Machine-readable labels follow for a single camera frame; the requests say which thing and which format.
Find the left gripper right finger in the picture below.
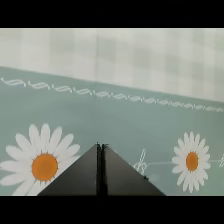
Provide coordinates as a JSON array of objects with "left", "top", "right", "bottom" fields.
[{"left": 101, "top": 143, "right": 166, "bottom": 197}]

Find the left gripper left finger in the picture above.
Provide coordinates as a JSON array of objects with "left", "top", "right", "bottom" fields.
[{"left": 37, "top": 142, "right": 101, "bottom": 197}]

